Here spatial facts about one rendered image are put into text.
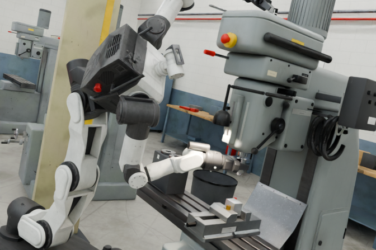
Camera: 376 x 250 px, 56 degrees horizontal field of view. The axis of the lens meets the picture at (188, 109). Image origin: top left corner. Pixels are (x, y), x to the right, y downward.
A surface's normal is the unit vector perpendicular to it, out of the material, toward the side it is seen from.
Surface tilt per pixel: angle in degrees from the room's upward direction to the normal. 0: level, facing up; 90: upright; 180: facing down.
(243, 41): 90
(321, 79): 90
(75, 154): 90
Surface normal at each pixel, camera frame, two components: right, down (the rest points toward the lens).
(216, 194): 0.08, 0.18
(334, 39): -0.77, -0.11
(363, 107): 0.60, 0.20
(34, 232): -0.53, -0.04
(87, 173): 0.84, 0.07
